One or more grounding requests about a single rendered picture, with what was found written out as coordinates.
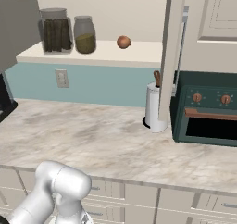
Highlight grey range hood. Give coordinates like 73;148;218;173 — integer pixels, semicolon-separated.
0;0;43;75

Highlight white wall outlet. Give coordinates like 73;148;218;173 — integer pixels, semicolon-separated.
55;68;70;90

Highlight black stove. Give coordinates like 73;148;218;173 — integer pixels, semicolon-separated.
0;72;19;123

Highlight open cream cabinet door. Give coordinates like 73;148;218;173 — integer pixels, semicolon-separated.
158;0;188;122

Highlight dark green toaster oven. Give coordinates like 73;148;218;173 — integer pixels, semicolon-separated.
169;70;237;148

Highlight glass jar with yellow-green contents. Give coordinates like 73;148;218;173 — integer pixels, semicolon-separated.
73;15;97;55

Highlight grey cabinet door handle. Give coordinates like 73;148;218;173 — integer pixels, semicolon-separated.
171;6;190;97

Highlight closed cream cabinet door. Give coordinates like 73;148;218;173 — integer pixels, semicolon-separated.
180;0;237;75

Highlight white paper towel holder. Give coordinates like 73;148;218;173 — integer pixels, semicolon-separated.
142;69;170;134

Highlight brown onion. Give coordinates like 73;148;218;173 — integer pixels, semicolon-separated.
116;35;132;50

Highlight cream drawer front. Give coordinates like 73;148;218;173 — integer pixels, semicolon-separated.
81;199;126;224
0;168;27;193
87;178;126;202
212;194;237;216

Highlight copper toaster oven handle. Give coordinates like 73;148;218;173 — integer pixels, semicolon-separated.
183;107;237;121

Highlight copper toaster oven knob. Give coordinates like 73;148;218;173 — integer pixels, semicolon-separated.
219;93;232;106
192;93;204;104

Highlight glass jar with dark sticks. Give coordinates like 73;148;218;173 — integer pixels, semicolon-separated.
39;7;75;55

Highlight open cream wall cabinet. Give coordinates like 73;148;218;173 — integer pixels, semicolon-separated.
15;0;170;70

